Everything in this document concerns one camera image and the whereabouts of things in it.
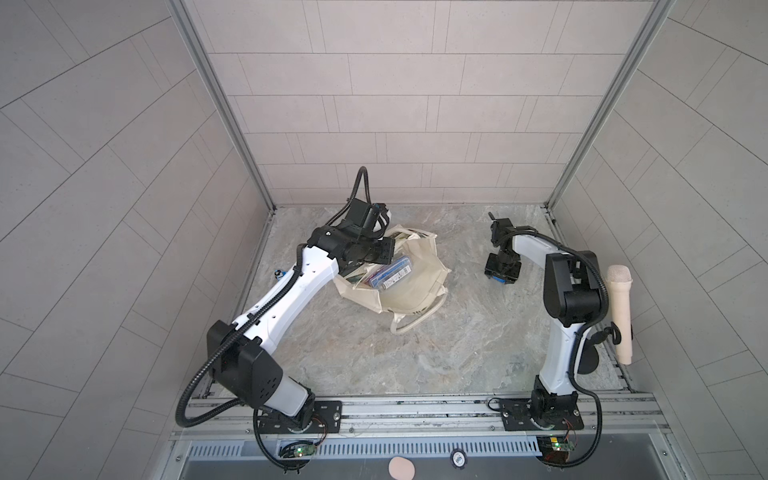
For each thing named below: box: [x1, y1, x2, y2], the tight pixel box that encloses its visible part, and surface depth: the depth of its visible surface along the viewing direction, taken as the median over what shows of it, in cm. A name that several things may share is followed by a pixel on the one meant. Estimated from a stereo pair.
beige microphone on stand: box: [607, 264, 633, 366], surface depth 65 cm
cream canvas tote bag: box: [334, 224, 452, 335], surface depth 88 cm
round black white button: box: [450, 450, 468, 470], surface depth 68 cm
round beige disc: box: [387, 455, 416, 480], surface depth 65 cm
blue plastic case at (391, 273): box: [368, 256, 412, 290], surface depth 92 cm
